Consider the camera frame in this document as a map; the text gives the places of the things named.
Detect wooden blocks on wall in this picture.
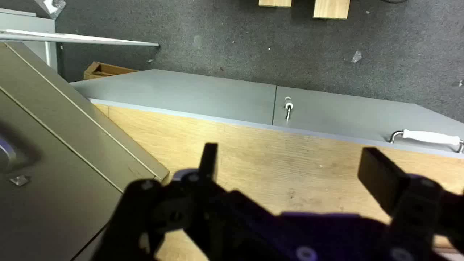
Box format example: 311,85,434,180
312,0,353,22

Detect beige file cabinet drawer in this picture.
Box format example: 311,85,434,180
0,86,125,261

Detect brown wooden box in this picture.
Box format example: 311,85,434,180
83,60,143,82

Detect grey angled metal panel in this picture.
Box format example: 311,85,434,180
0,41,172,261

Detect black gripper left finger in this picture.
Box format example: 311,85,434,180
170,141,230,211

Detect white table edge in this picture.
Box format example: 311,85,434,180
0,28,163,50

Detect grey metal stand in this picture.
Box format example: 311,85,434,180
0,0,69,70

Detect light wooden furniture leg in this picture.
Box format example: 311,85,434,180
257,0,295,9

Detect silver key lock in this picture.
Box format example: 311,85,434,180
282,96,296,125

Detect white metal drawer handle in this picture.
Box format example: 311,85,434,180
388,128,464,156

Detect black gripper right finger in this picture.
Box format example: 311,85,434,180
357,147,464,244

